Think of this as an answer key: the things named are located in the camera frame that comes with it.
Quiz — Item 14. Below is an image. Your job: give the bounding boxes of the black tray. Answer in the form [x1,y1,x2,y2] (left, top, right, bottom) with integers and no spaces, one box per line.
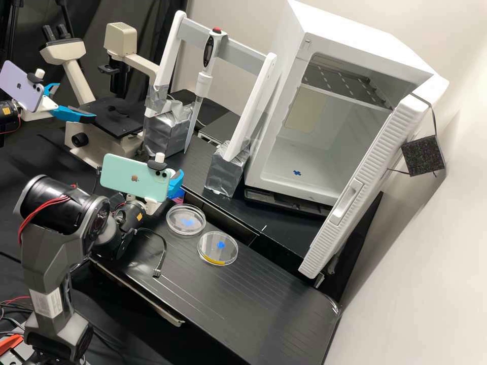
[243,185,332,220]

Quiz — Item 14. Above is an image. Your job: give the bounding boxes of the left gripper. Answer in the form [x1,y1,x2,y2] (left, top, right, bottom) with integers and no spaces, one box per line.
[21,82,97,125]

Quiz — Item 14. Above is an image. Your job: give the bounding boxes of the white pipette stand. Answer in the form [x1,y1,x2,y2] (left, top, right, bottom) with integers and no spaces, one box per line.
[143,10,278,199]

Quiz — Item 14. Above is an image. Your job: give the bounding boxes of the wrist camera phone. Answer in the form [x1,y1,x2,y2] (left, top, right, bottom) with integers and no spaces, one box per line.
[0,60,47,114]
[100,152,172,203]

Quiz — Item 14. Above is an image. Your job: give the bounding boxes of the left wrist camera phone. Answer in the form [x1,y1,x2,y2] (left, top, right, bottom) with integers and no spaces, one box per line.
[0,60,47,114]

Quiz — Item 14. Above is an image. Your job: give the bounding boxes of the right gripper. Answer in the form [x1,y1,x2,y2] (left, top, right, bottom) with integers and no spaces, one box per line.
[126,169,186,216]

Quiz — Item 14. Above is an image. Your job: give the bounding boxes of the right wrist camera phone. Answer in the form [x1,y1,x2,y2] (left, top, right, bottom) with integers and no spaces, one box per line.
[100,152,172,203]

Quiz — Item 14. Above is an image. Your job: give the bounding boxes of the black platform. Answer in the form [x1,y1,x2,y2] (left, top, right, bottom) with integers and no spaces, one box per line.
[196,111,245,148]
[89,196,341,365]
[181,135,343,268]

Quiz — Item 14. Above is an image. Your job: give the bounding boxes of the cream microscope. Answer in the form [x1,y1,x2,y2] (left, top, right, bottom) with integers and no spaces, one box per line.
[39,21,162,168]

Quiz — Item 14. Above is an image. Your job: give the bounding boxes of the black cable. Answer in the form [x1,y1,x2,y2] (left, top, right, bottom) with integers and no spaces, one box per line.
[133,227,168,277]

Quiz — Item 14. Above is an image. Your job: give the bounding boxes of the petri dish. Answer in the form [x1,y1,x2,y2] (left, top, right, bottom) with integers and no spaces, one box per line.
[165,203,207,235]

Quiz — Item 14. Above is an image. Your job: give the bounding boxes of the incubator door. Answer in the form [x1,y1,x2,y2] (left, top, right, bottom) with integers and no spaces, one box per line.
[298,74,451,280]

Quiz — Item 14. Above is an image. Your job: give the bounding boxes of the pipette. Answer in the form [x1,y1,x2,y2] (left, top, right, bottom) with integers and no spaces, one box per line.
[184,27,229,154]

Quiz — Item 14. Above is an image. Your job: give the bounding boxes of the white incubator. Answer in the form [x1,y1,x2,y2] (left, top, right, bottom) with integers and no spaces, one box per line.
[243,0,437,208]

